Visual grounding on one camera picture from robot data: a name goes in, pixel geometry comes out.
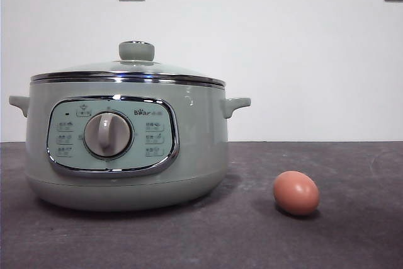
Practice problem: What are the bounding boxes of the glass lid with green knob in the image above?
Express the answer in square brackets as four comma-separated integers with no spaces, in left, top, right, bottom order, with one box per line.
[30,40,227,89]

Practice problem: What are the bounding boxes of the pale green electric cooking pot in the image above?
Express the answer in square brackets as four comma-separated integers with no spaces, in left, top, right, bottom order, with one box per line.
[8,77,252,213]

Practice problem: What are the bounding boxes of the brown egg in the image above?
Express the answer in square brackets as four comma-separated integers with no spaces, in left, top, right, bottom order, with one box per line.
[273,170,321,217]

